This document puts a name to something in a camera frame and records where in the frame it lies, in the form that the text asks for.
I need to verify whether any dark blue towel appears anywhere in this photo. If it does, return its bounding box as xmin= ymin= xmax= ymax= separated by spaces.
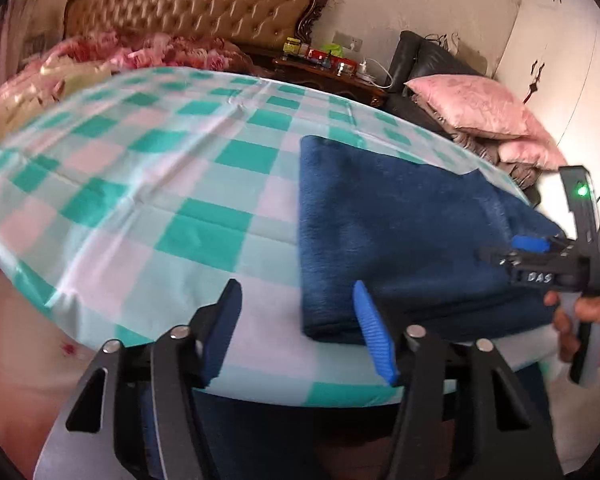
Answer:
xmin=298 ymin=135 xmax=567 ymax=346

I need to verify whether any beige floral quilt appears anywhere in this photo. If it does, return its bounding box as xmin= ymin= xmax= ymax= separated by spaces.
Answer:
xmin=0 ymin=55 xmax=118 ymax=156

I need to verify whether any grey brown folded blanket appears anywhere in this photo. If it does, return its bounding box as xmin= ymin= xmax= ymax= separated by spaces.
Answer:
xmin=420 ymin=102 xmax=541 ymax=193

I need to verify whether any green white checkered bed sheet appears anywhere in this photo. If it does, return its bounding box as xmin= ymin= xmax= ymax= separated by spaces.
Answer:
xmin=0 ymin=66 xmax=556 ymax=408

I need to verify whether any tufted tan headboard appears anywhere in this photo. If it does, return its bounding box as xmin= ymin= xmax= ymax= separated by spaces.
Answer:
xmin=62 ymin=0 xmax=331 ymax=53

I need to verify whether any person's right hand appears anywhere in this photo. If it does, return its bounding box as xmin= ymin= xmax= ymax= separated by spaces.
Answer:
xmin=544 ymin=292 xmax=600 ymax=363

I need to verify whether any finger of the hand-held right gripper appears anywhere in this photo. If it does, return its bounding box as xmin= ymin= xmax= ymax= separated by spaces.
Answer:
xmin=477 ymin=246 xmax=513 ymax=273
xmin=511 ymin=234 xmax=571 ymax=257

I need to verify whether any white wall socket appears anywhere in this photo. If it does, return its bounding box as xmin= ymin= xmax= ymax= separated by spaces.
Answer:
xmin=333 ymin=31 xmax=365 ymax=52

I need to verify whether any small pink pillow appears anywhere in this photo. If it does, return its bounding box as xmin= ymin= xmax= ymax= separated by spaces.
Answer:
xmin=497 ymin=110 xmax=568 ymax=171

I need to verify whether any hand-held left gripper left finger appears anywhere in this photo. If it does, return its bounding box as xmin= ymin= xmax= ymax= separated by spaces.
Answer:
xmin=32 ymin=278 xmax=243 ymax=480

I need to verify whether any red tassel ornament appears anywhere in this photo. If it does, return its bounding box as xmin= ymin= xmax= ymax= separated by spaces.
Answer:
xmin=522 ymin=62 xmax=546 ymax=106

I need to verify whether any large pink pillow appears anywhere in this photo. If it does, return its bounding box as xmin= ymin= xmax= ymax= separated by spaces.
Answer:
xmin=404 ymin=74 xmax=531 ymax=140

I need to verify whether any red floral blanket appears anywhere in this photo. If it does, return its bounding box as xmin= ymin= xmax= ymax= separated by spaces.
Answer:
xmin=45 ymin=30 xmax=261 ymax=77

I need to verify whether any black leather chair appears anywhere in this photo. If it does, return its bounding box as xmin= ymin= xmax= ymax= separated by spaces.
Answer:
xmin=382 ymin=30 xmax=488 ymax=141

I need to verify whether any white wardrobe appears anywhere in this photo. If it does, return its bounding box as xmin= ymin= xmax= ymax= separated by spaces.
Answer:
xmin=495 ymin=0 xmax=600 ymax=241

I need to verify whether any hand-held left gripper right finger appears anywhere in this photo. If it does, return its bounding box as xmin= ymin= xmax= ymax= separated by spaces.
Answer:
xmin=352 ymin=280 xmax=566 ymax=480

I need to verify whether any dark wooden nightstand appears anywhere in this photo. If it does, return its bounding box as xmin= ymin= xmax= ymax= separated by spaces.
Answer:
xmin=272 ymin=52 xmax=388 ymax=108

